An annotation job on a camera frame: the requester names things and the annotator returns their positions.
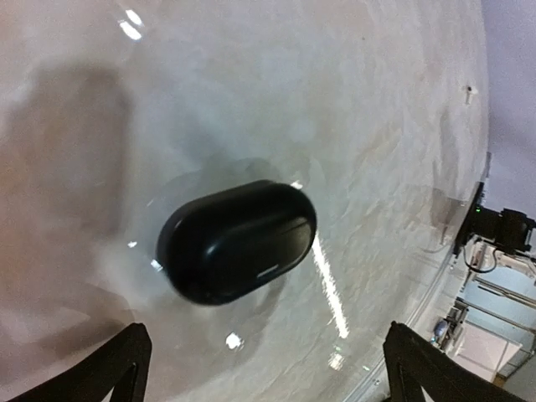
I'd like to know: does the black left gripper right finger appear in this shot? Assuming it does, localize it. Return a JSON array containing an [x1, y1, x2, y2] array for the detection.
[[383, 322, 523, 402]]

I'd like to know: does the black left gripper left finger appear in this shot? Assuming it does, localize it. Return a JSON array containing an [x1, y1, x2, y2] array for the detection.
[[13, 322, 152, 402]]

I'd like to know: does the black oval charging case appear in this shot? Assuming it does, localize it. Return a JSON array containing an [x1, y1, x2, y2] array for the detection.
[[155, 180, 317, 306]]

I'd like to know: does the white earbud with stem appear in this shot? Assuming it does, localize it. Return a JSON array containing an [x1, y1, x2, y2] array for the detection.
[[465, 85, 478, 106]]

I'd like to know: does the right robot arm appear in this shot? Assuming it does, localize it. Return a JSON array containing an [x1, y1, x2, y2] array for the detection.
[[453, 182, 535, 255]]

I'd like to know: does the aluminium table front rail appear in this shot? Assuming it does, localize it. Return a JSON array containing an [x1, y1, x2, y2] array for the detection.
[[332, 178, 483, 401]]

